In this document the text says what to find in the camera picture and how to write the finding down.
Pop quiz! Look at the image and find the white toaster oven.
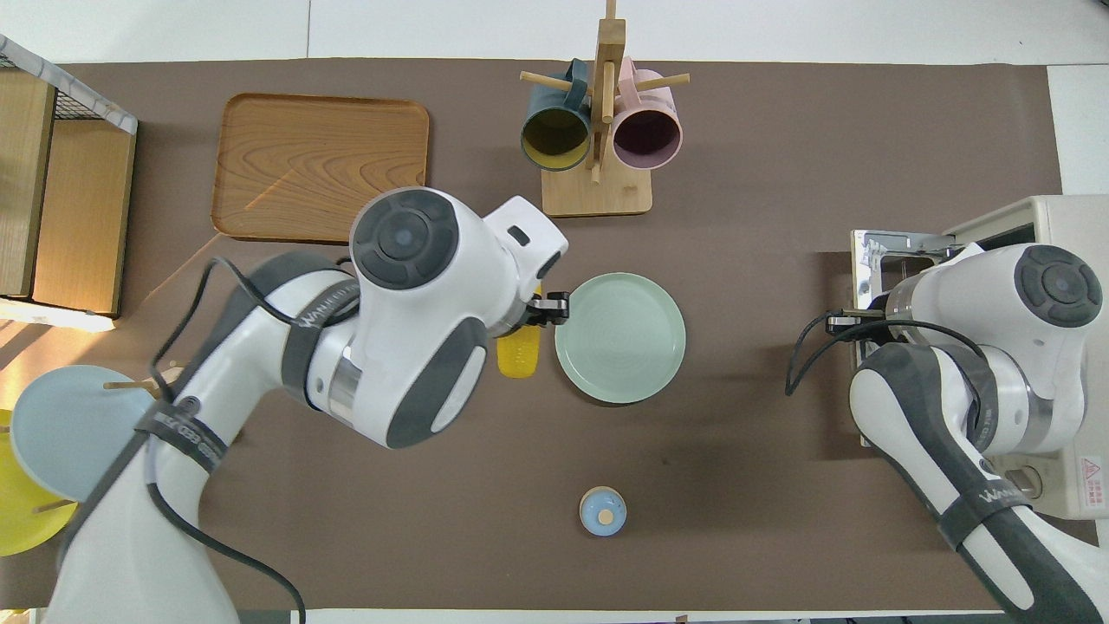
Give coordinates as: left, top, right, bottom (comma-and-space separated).
849, 195, 1109, 521

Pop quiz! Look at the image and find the wooden serving tray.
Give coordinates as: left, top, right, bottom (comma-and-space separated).
211, 93, 431, 244

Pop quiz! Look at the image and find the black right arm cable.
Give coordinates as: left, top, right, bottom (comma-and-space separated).
784, 310, 989, 398

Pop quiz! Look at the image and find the small blue dome bell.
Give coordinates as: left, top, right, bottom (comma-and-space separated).
579, 486, 627, 537

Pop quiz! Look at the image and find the light blue plate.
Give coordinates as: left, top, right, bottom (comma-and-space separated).
9, 365, 157, 504

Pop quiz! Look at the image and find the yellow corn cob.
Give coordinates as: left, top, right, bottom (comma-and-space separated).
496, 282, 542, 380

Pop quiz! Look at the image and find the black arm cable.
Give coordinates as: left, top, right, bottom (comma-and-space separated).
784, 310, 989, 398
147, 256, 308, 624

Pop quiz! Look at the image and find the yellow plate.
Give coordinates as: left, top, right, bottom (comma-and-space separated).
0, 407, 79, 557

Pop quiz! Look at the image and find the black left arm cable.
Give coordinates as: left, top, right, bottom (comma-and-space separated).
147, 256, 308, 624

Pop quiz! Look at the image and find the wooden plate rack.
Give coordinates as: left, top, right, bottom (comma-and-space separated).
33, 360, 187, 514

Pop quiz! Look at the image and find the wooden shelf with wire frame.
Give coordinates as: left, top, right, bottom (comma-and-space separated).
0, 33, 139, 335

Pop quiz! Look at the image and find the dark blue mug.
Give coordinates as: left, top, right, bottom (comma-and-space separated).
520, 59, 593, 172

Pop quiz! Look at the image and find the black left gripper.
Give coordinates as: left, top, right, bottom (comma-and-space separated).
501, 293, 571, 337

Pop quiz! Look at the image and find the pink mug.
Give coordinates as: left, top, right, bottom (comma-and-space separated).
612, 57, 684, 172

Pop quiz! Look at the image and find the wooden mug rack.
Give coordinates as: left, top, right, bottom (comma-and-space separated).
520, 0, 691, 218

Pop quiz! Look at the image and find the toaster oven glass door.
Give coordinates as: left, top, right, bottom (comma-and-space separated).
849, 229, 963, 448

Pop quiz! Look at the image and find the mint green plate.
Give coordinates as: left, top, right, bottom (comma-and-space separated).
554, 272, 687, 406

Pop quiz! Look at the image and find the brown table mat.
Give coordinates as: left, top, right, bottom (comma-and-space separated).
0, 59, 1101, 612

